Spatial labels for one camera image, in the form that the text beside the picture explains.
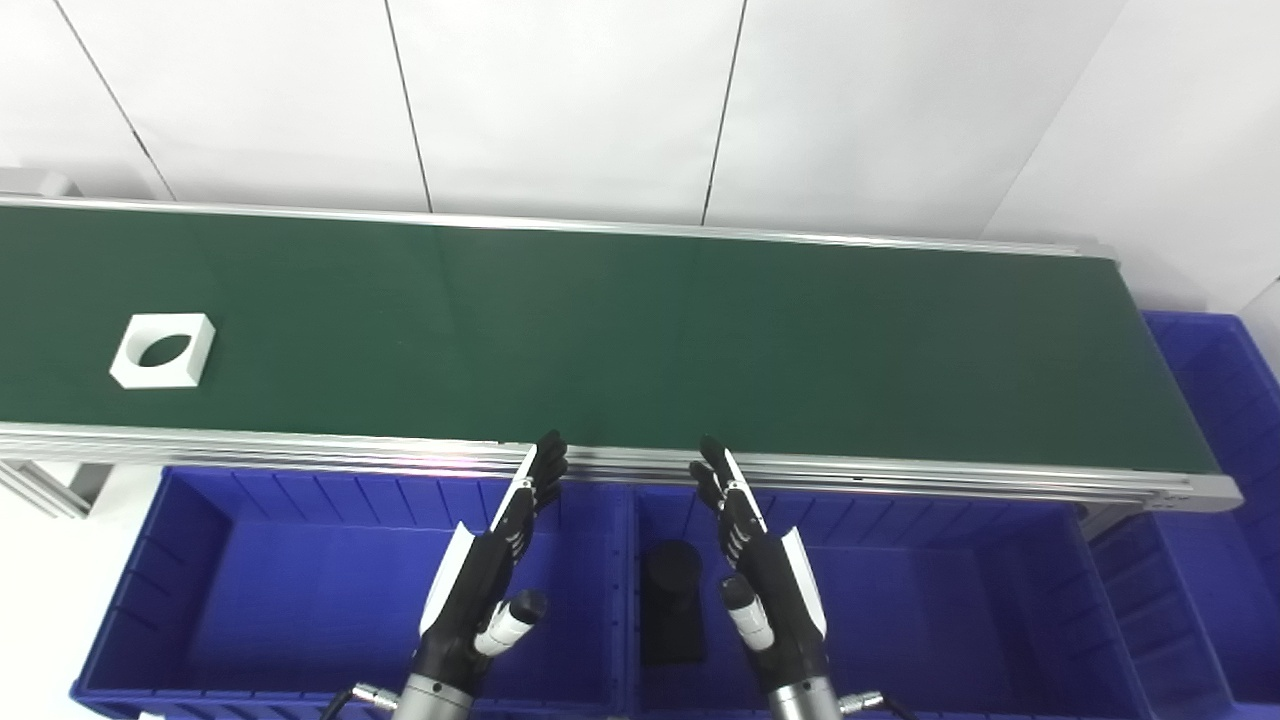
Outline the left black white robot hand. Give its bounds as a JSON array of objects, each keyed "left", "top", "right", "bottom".
[{"left": 413, "top": 430, "right": 570, "bottom": 691}]

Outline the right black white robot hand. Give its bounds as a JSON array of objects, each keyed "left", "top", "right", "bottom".
[{"left": 688, "top": 435, "right": 831, "bottom": 691}]

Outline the white square part with hole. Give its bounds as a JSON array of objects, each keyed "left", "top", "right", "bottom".
[{"left": 109, "top": 313, "right": 217, "bottom": 390}]

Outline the black cylindrical part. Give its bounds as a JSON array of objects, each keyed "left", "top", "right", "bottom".
[{"left": 640, "top": 540, "right": 709, "bottom": 668}]

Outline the blue plastic bin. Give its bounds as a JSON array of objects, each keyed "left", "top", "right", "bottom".
[
  {"left": 620, "top": 485, "right": 1151, "bottom": 720},
  {"left": 1090, "top": 310, "right": 1280, "bottom": 720},
  {"left": 70, "top": 465, "right": 633, "bottom": 720}
]

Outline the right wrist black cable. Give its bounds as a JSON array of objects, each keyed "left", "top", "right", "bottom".
[{"left": 840, "top": 690, "right": 921, "bottom": 720}]

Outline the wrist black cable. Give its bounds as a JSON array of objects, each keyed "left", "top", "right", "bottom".
[
  {"left": 840, "top": 690, "right": 921, "bottom": 720},
  {"left": 318, "top": 682, "right": 401, "bottom": 720}
]

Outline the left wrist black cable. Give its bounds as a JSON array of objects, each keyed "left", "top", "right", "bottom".
[{"left": 318, "top": 682, "right": 401, "bottom": 720}]

